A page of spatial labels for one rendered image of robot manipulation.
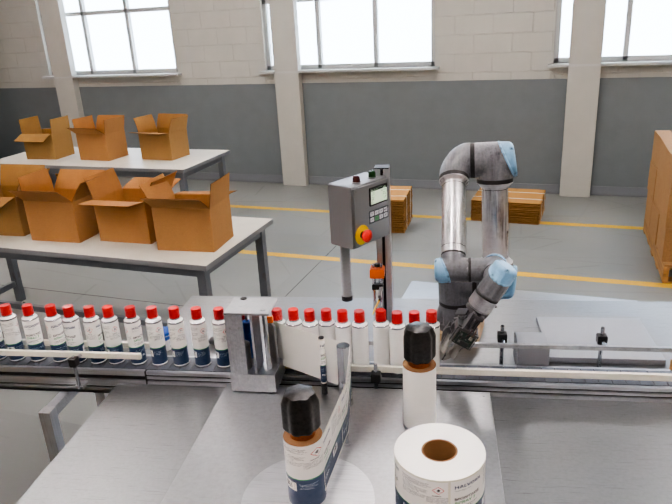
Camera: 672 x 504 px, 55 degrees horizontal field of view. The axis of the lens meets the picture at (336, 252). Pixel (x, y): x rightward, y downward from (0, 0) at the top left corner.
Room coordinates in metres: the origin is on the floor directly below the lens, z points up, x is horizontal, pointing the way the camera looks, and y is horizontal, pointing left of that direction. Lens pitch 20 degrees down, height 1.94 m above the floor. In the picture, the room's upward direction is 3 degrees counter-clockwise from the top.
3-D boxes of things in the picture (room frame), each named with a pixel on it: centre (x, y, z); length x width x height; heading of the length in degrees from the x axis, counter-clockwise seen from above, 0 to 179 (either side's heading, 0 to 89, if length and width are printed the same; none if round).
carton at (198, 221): (3.43, 0.79, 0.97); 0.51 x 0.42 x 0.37; 165
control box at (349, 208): (1.87, -0.08, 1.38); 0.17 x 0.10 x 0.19; 136
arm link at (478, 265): (1.81, -0.46, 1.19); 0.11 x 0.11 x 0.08; 77
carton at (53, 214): (3.69, 1.56, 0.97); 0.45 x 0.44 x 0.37; 162
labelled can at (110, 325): (1.93, 0.76, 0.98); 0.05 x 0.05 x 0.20
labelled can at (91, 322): (1.94, 0.82, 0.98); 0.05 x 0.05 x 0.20
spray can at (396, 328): (1.77, -0.17, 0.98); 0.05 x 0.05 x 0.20
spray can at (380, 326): (1.79, -0.13, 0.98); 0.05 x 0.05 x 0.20
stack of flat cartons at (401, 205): (5.99, -0.41, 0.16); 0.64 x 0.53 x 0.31; 74
